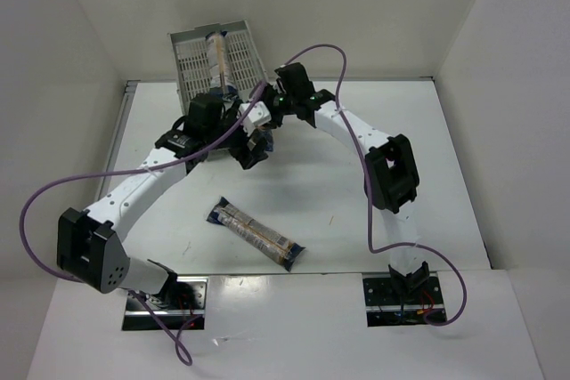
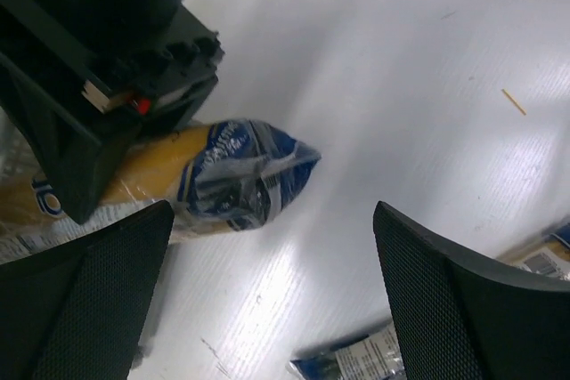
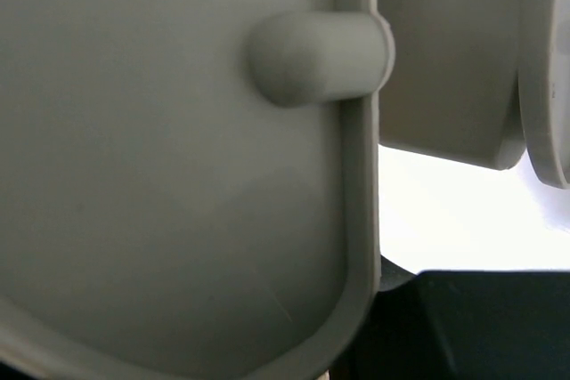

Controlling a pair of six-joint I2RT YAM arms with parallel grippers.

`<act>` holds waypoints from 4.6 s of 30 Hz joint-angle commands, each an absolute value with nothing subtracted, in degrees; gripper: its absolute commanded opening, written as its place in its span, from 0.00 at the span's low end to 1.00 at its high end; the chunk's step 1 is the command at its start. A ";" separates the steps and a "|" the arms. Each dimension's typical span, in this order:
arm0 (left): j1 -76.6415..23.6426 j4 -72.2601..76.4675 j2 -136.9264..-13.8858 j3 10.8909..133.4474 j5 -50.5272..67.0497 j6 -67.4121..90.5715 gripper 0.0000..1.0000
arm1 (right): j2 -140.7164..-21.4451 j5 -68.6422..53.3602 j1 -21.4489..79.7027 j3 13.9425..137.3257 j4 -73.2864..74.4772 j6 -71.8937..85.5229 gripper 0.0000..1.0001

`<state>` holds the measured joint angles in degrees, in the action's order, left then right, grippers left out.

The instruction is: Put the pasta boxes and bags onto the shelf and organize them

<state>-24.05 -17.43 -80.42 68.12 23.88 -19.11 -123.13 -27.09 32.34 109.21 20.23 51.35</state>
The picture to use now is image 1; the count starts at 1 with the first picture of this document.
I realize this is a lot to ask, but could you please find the blue orange spaghetti bag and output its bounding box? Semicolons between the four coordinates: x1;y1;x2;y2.
205;30;239;102
258;127;274;153

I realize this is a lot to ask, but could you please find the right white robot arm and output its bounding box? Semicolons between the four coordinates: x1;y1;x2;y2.
260;62;428;300

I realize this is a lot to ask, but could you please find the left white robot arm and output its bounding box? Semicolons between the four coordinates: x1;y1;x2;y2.
56;93;271;307

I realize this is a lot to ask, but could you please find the grey stacked tray shelf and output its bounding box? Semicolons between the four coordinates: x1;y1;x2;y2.
167;19;268;163

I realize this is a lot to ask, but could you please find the blue silver spaghetti bag front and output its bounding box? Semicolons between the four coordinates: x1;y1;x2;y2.
207;197;305;272

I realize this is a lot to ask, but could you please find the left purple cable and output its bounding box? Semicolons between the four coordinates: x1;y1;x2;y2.
20;81;271;366

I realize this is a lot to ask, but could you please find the purple cable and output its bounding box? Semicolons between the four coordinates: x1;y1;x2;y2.
282;44;468;327
20;81;271;366

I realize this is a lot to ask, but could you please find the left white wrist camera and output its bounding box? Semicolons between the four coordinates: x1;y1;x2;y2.
239;101;272;136

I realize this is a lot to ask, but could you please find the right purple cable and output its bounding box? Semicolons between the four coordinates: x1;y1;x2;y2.
282;44;468;327

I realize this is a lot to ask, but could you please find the aluminium frame rail left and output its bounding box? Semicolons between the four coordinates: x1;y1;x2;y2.
104;80;139;173

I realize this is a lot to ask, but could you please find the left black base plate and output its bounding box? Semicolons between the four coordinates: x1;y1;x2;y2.
121;276;208;332

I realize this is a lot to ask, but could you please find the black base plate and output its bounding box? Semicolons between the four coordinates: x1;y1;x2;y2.
362;273;447;327
121;276;208;332

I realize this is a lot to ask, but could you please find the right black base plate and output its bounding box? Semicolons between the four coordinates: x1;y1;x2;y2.
362;273;447;327

